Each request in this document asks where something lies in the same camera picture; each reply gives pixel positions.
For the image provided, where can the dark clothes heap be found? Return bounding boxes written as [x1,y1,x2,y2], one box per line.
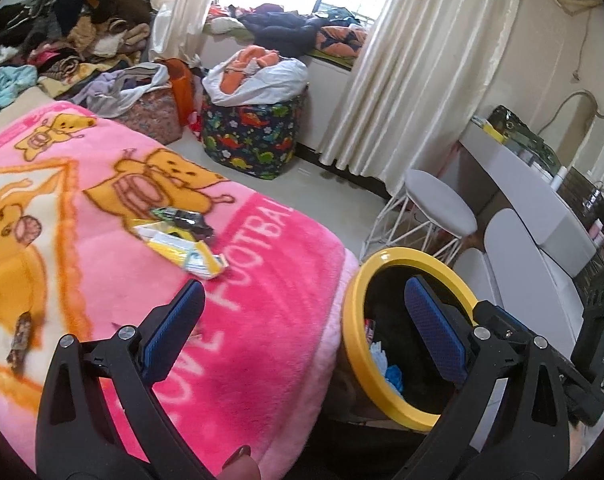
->
[207,4,370,58]

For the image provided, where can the white bag with orange clothes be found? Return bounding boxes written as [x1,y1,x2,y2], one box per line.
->
[202,46,309,107]

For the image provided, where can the white round stool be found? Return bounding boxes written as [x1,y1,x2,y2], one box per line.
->
[362,169,478,266]

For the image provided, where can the yellow snack wrapper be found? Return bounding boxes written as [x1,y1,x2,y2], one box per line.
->
[132,220,230,281]

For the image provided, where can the dinosaur print storage basket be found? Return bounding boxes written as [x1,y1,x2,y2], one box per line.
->
[201,90,310,181]

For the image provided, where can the grey garment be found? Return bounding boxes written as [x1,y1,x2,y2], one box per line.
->
[72,62,170,118]

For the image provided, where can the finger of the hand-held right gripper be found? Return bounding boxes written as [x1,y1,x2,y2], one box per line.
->
[473,300,577,377]

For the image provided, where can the grey wall cable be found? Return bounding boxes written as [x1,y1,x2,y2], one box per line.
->
[552,89,604,161]

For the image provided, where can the long cream curtain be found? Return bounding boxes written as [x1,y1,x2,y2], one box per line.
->
[319,0,530,198]

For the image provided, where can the dark green bag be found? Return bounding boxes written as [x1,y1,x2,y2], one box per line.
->
[486,105,562,171]

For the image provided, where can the light blue garment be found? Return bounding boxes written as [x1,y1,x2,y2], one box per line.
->
[0,66,38,118]

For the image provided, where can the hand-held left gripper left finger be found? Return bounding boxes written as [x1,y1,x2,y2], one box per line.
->
[34,279,207,480]

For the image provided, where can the brown snack bar wrapper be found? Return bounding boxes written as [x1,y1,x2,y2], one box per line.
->
[7,311,33,376]

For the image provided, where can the yellow rimmed black bin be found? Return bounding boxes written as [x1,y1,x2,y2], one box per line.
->
[342,247,482,433]

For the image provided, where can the person's left hand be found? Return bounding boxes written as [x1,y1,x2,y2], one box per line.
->
[221,445,263,480]

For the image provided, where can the dark candy wrapper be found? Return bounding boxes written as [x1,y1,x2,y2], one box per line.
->
[174,210,217,244]

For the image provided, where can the cluttered dark shelf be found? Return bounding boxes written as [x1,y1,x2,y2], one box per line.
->
[556,165,604,271]

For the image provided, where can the white desk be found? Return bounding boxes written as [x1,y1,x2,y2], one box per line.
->
[456,122,597,278]

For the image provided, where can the white chair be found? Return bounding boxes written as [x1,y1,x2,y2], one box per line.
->
[454,209,590,361]

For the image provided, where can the blue plastic bag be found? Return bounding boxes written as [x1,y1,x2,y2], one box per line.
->
[384,365,405,394]

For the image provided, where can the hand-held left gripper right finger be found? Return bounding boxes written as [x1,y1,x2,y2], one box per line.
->
[392,275,572,480]

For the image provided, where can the pink bear printed blanket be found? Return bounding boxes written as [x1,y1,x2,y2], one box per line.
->
[0,100,360,480]

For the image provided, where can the short cream curtain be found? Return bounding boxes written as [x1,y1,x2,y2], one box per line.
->
[149,0,233,63]

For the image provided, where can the pile of clothes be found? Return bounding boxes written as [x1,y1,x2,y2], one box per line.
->
[0,0,155,96]

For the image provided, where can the floral storage basket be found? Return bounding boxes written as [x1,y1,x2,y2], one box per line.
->
[117,87,185,143]

